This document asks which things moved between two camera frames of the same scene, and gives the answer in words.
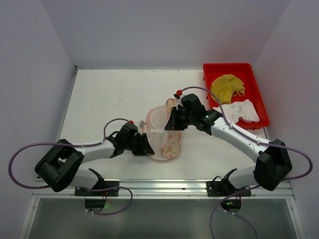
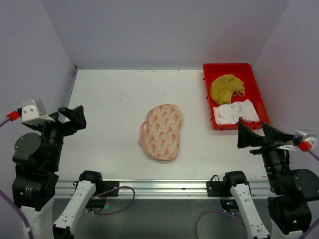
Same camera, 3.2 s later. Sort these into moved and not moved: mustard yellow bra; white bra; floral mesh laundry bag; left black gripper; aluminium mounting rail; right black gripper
Moved: left black gripper; right black gripper
Not moved: white bra; aluminium mounting rail; floral mesh laundry bag; mustard yellow bra
